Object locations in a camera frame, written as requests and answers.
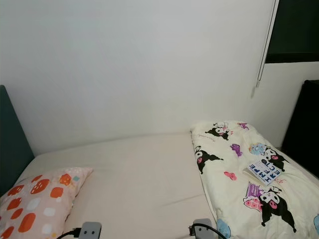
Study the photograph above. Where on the pink orange-spotted pillow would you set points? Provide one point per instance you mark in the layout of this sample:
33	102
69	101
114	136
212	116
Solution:
40	204

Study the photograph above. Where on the white blue patterned booklet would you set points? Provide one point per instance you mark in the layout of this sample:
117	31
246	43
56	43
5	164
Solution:
261	172

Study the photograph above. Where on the teal upholstered headboard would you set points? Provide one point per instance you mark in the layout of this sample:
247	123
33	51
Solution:
12	144

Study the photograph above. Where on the cream bed mattress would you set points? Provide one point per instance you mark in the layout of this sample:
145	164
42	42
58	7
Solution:
139	179

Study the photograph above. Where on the black dresser cabinet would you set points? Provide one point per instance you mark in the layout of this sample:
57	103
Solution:
304	129

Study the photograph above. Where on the dark window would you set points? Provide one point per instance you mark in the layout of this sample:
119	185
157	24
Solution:
296	27

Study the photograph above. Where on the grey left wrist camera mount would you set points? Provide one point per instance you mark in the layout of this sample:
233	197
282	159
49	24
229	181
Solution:
91	230

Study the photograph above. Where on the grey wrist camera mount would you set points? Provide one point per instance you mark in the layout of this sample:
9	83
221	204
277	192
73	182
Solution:
91	230
203	230

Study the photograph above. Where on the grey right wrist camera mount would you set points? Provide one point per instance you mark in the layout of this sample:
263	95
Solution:
203	230

